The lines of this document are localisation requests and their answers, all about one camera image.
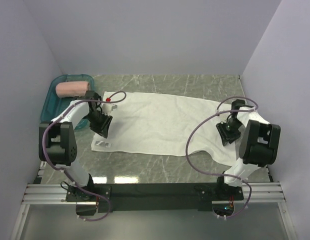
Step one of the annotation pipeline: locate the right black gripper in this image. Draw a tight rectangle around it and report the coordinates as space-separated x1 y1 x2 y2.
216 118 243 146

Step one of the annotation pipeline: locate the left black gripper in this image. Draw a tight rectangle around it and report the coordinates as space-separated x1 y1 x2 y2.
85 110 113 138

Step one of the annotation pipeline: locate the white towel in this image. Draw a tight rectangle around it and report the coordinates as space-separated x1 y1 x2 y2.
91 92 237 166

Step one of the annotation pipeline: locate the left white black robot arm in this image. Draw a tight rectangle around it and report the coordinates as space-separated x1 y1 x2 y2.
39 90 115 201

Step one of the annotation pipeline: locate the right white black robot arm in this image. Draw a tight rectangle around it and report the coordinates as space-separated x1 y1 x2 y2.
215 99 281 200

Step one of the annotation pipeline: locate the rolled pink towel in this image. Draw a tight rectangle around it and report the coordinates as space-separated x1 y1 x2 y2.
55 81 91 98

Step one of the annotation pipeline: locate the teal plastic tray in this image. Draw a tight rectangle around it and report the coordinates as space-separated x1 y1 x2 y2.
40 74 95 122

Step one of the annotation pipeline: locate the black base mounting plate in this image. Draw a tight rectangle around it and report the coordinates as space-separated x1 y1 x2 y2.
65 182 244 216

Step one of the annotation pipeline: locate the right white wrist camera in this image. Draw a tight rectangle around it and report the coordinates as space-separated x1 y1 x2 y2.
215 109 230 124

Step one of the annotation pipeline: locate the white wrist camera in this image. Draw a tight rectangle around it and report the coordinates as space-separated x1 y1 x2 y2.
101 97 118 115
215 109 230 124

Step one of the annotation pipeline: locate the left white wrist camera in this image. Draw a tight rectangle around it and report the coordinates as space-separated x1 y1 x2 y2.
101 97 118 115

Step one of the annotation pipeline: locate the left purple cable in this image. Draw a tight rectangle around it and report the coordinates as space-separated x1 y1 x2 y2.
42 91 127 222

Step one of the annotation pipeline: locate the aluminium rail frame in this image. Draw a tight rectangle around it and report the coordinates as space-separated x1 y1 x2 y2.
11 153 297 240

